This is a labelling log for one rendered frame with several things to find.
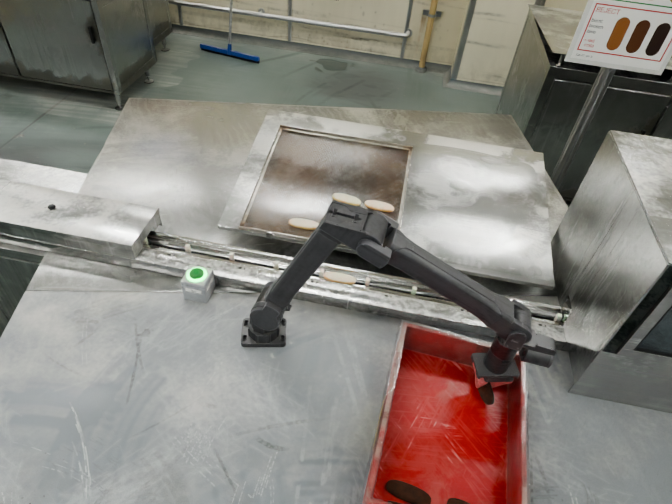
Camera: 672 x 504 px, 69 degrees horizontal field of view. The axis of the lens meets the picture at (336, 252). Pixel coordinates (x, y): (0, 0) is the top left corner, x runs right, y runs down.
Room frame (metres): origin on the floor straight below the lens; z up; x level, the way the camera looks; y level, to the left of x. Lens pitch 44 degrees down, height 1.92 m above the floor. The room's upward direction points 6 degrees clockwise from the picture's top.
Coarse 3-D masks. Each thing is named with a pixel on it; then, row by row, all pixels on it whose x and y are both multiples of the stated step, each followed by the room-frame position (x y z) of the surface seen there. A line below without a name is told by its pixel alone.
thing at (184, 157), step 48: (144, 144) 1.64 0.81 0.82; (192, 144) 1.68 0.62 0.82; (240, 144) 1.72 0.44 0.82; (528, 144) 1.96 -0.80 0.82; (96, 192) 1.32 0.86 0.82; (144, 192) 1.34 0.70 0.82; (192, 192) 1.37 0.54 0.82; (240, 240) 1.15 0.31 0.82; (48, 288) 0.87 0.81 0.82; (96, 288) 0.89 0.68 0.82; (144, 288) 0.91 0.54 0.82; (528, 288) 1.07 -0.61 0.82
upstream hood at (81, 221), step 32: (0, 192) 1.15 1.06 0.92; (32, 192) 1.17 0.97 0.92; (64, 192) 1.18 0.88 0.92; (0, 224) 1.02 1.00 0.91; (32, 224) 1.02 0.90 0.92; (64, 224) 1.04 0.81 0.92; (96, 224) 1.05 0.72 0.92; (128, 224) 1.07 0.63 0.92; (160, 224) 1.15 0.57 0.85; (128, 256) 0.98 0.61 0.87
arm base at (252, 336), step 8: (248, 320) 0.82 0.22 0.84; (248, 328) 0.77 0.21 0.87; (256, 328) 0.76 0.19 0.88; (280, 328) 0.80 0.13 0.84; (248, 336) 0.77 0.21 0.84; (256, 336) 0.75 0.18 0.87; (264, 336) 0.75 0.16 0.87; (272, 336) 0.76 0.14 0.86; (280, 336) 0.78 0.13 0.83; (248, 344) 0.74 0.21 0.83; (256, 344) 0.75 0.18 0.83; (264, 344) 0.75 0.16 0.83; (272, 344) 0.75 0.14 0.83; (280, 344) 0.75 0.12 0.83
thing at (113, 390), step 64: (64, 320) 0.77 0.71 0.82; (128, 320) 0.79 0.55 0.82; (192, 320) 0.81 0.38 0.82; (320, 320) 0.86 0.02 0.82; (384, 320) 0.88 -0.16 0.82; (0, 384) 0.57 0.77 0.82; (64, 384) 0.58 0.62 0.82; (128, 384) 0.60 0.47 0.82; (192, 384) 0.62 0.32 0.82; (256, 384) 0.64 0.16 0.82; (320, 384) 0.66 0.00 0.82; (384, 384) 0.67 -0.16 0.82; (0, 448) 0.42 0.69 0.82; (64, 448) 0.43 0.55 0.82; (128, 448) 0.45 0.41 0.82; (192, 448) 0.46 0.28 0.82; (256, 448) 0.48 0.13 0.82; (320, 448) 0.49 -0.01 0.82; (576, 448) 0.56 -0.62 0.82; (640, 448) 0.57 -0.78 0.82
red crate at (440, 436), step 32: (416, 352) 0.78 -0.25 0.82; (416, 384) 0.68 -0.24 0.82; (448, 384) 0.69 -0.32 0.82; (416, 416) 0.59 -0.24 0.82; (448, 416) 0.60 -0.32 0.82; (480, 416) 0.61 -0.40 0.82; (384, 448) 0.50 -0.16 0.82; (416, 448) 0.51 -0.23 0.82; (448, 448) 0.52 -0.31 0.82; (480, 448) 0.53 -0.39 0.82; (384, 480) 0.43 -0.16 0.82; (416, 480) 0.44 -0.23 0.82; (448, 480) 0.45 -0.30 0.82; (480, 480) 0.45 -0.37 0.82
